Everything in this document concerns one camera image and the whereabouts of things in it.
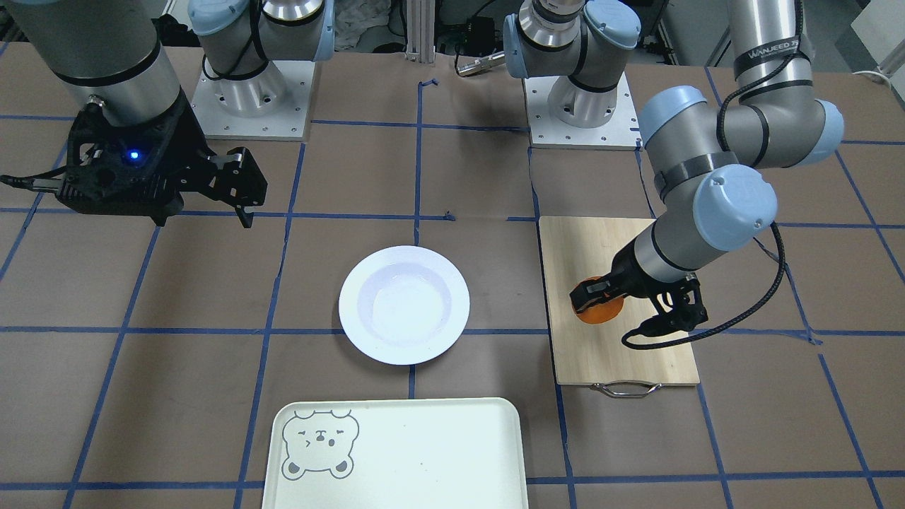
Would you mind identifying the white round plate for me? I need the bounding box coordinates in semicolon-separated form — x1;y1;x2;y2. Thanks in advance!
337;246;471;366

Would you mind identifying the wooden cutting board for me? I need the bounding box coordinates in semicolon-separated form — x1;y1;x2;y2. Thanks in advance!
539;216;699;393

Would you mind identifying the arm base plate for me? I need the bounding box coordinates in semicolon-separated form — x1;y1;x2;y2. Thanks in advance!
191;61;317;141
522;74;642;151

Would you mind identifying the orange fruit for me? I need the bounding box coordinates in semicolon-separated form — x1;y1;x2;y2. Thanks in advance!
574;276;625;325

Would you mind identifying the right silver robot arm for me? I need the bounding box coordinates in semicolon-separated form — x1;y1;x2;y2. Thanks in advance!
2;1;335;228

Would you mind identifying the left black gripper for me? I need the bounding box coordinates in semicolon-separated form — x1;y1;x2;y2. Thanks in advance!
570;244;679;315

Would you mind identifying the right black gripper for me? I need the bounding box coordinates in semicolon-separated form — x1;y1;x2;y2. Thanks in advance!
54;90;268;228

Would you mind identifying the cream bear tray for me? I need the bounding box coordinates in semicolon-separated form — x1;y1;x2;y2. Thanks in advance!
262;397;529;508

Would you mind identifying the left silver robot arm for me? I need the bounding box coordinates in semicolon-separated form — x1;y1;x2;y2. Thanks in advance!
502;1;844;323

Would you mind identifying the aluminium frame post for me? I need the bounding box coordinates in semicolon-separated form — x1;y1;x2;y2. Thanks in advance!
404;0;436;66

